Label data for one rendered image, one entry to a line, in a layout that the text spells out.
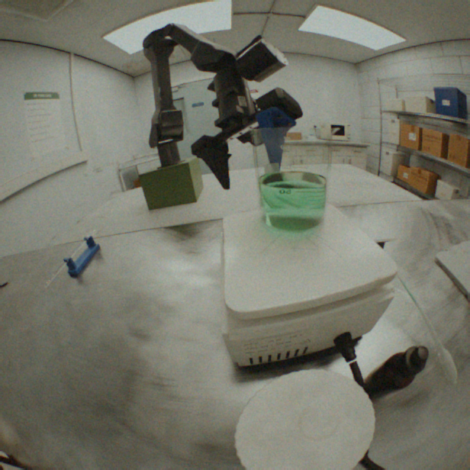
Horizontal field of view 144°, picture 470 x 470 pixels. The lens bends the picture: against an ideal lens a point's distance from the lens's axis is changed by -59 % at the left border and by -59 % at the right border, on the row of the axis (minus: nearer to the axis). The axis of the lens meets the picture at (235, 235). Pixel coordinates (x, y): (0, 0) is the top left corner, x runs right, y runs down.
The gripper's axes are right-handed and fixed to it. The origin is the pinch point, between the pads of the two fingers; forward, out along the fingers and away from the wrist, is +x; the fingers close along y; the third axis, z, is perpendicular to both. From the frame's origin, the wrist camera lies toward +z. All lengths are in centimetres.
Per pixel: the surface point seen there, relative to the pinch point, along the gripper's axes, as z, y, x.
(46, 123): -64, 134, -98
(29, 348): -35.6, 15.5, 22.8
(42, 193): -59, 141, -39
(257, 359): -11.6, -7.9, 19.8
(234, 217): -7.2, -3.3, 8.8
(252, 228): -7.7, -5.8, 10.0
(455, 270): 12.4, -29.2, 20.4
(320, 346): -8.1, -11.5, 19.8
